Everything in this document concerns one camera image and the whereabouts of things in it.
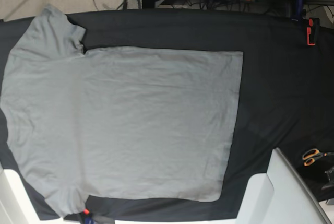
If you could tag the grey T-shirt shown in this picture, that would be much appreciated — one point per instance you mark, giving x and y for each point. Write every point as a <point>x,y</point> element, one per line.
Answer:
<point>119,122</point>

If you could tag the red black clamp right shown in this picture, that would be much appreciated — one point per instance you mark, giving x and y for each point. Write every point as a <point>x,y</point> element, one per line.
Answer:
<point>312,31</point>

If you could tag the black table cloth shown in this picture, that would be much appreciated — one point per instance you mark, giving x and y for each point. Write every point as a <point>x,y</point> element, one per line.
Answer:
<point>286,97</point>

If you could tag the black device right edge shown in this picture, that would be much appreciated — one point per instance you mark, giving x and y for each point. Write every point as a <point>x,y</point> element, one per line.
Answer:
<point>329,174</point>

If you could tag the red blue clamp front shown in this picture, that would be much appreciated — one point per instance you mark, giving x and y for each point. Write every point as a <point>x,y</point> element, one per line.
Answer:
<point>86,217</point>

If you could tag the blue clamp handle back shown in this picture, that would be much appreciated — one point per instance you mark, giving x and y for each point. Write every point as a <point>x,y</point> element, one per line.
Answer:
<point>297,10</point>

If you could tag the orange handled scissors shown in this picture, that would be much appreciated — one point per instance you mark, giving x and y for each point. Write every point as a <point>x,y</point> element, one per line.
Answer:
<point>312,155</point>

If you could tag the white table frame right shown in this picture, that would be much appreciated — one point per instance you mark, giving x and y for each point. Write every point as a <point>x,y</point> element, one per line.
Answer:
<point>279,196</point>

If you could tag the white table frame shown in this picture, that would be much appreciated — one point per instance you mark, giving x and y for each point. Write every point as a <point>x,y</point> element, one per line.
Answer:
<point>279,196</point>
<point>16,207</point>

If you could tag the white table frame left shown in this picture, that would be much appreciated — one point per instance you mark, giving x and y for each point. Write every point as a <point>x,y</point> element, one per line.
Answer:
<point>16,207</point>

